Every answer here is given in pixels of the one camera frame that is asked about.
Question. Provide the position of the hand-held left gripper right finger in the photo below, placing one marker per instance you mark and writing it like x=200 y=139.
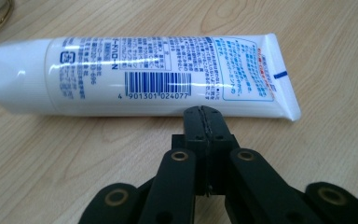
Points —
x=219 y=137

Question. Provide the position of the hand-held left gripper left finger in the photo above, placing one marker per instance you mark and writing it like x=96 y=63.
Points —
x=195 y=133

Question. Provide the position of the white toothpaste tube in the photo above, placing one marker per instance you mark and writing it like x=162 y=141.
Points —
x=105 y=77

